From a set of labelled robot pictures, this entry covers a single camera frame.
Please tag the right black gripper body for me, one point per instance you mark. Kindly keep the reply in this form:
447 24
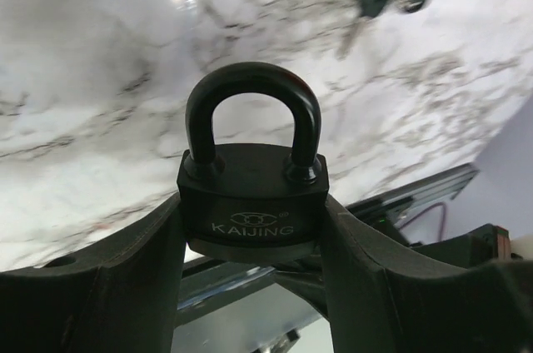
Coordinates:
487 246

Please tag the all black padlock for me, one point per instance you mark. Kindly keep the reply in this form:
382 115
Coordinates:
252 202

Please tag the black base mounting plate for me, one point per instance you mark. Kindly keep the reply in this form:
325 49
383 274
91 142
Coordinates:
229 307

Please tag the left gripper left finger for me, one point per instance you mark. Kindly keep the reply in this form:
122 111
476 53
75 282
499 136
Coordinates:
119 294

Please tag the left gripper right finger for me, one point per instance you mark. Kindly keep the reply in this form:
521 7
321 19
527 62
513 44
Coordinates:
384 297

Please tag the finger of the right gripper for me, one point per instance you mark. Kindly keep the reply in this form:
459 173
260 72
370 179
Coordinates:
307 285

